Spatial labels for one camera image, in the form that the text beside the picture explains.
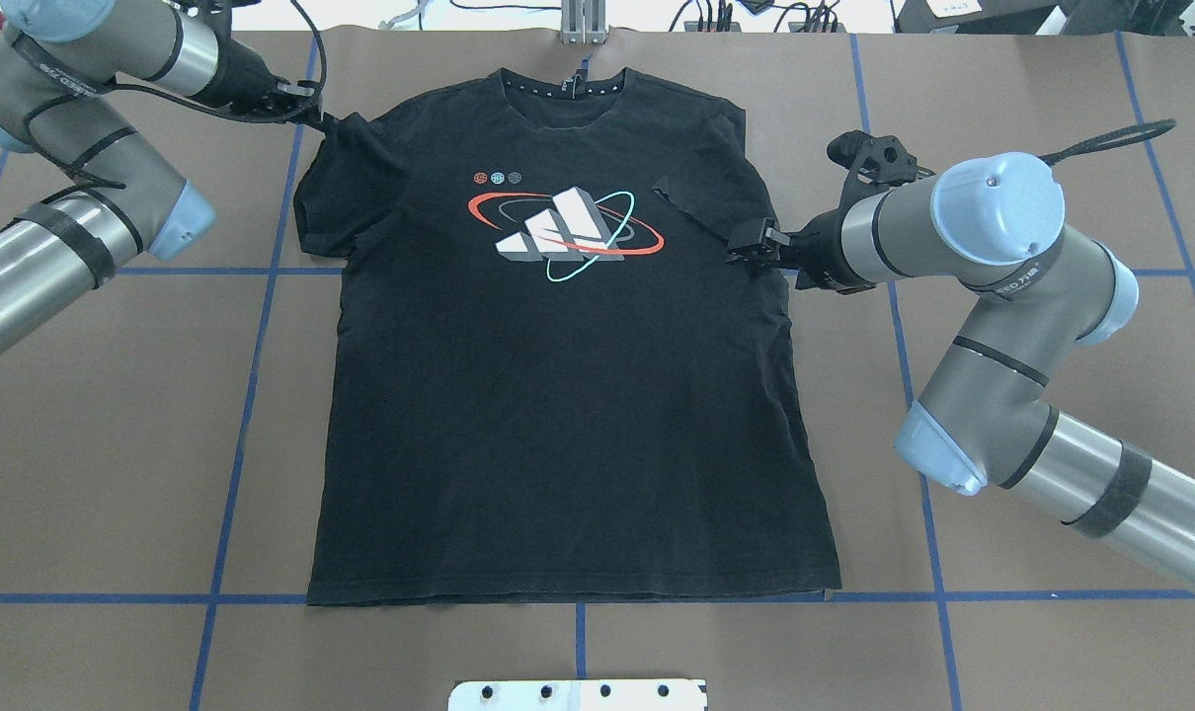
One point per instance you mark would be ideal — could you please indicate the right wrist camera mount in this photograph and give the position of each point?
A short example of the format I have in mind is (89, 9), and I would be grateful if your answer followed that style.
(881, 161)

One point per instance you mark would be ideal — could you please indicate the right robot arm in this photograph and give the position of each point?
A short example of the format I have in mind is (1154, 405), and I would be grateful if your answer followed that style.
(998, 226)

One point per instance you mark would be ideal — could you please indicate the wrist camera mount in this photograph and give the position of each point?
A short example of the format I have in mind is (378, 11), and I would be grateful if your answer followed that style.
(881, 161)
(214, 11)

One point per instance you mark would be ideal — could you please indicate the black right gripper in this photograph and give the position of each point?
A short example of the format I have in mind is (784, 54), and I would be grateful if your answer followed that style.
(821, 247)

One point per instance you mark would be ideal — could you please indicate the aluminium frame post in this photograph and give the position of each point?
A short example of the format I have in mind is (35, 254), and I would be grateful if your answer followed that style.
(583, 22)

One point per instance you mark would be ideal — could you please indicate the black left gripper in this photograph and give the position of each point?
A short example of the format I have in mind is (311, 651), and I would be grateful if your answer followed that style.
(239, 75)

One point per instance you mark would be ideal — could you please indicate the black graphic t-shirt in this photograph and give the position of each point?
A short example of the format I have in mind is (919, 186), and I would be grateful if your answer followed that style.
(550, 382)

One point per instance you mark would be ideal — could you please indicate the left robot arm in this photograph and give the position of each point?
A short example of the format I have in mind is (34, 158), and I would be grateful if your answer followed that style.
(59, 62)

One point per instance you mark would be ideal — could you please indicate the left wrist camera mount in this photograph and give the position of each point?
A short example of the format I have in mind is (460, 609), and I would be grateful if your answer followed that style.
(214, 11)

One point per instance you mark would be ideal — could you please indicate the white mounting plate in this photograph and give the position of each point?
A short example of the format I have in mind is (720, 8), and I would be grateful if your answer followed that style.
(581, 694)

